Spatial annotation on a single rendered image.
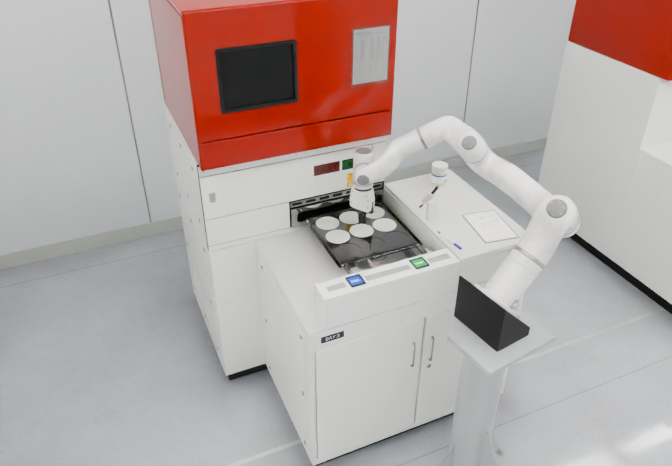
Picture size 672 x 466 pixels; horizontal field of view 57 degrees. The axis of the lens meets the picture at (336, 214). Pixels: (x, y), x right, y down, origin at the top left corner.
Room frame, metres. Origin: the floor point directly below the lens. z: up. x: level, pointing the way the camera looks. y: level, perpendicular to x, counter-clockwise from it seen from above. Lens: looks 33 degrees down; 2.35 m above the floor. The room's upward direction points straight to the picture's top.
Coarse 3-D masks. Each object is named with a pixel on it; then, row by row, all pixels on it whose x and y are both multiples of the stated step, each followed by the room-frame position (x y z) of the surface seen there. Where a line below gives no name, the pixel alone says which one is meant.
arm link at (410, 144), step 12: (396, 144) 2.18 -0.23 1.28; (408, 144) 2.16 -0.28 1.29; (420, 144) 2.15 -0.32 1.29; (384, 156) 2.13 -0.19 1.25; (396, 156) 2.15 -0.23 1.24; (408, 156) 2.17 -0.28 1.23; (360, 168) 2.12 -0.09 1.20; (372, 168) 2.10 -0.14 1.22; (384, 168) 2.10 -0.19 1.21; (360, 180) 2.09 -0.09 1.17; (372, 180) 2.09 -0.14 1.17
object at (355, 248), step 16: (352, 208) 2.31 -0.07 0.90; (384, 208) 2.31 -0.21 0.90; (352, 224) 2.19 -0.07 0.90; (368, 224) 2.19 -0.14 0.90; (400, 224) 2.19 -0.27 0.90; (352, 240) 2.07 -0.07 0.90; (368, 240) 2.07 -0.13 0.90; (384, 240) 2.07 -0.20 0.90; (400, 240) 2.07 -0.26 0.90; (336, 256) 1.96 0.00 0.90; (352, 256) 1.96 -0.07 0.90
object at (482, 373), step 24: (456, 336) 1.60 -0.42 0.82; (528, 336) 1.60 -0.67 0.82; (552, 336) 1.60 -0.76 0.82; (480, 360) 1.49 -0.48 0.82; (504, 360) 1.49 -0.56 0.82; (480, 384) 1.57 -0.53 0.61; (456, 408) 1.64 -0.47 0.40; (480, 408) 1.57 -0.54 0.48; (456, 432) 1.61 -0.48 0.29; (480, 432) 1.57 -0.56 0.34; (456, 456) 1.60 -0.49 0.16; (480, 456) 1.57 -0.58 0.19; (504, 456) 1.70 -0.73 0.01
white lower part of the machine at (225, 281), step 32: (192, 224) 2.41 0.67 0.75; (192, 256) 2.56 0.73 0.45; (224, 256) 2.12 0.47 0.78; (256, 256) 2.18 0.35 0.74; (224, 288) 2.12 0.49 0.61; (256, 288) 2.17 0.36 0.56; (224, 320) 2.11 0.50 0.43; (256, 320) 2.17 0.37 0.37; (224, 352) 2.10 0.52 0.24; (256, 352) 2.16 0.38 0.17
